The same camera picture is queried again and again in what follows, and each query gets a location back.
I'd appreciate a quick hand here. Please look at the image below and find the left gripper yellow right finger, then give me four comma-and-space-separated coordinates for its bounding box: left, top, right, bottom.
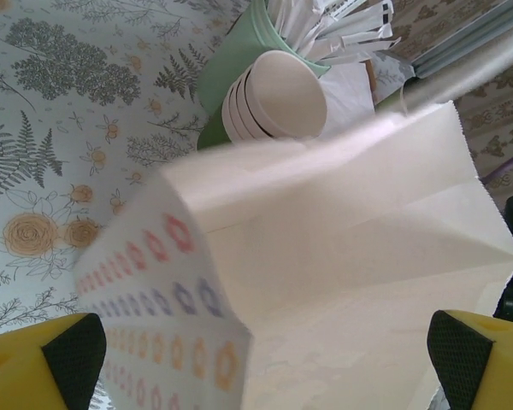
427, 309, 513, 410

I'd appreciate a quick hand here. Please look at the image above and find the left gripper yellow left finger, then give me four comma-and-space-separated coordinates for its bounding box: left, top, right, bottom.
0, 312, 108, 410

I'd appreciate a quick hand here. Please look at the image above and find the white printed paper bag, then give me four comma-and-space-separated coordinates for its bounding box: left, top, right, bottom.
74, 85, 513, 410

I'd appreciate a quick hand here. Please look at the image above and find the floral printed table cloth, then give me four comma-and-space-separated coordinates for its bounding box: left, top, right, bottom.
0, 0, 414, 410

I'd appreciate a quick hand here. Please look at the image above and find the white paper napkin stack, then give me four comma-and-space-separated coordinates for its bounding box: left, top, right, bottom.
320, 59, 376, 138

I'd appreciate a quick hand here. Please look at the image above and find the white paper-wrapped straw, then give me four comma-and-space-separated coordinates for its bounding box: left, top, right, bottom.
298, 15, 395, 48
267, 0, 326, 42
307, 33, 404, 59

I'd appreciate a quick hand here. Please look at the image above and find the white printed stick packet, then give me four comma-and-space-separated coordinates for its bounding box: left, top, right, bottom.
320, 0, 395, 19

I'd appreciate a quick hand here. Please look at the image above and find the mint green holder cup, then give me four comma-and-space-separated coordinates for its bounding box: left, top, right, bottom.
196, 0, 333, 150

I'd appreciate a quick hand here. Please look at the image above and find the aluminium frame post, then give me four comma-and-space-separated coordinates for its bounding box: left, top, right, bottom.
399, 0, 513, 107

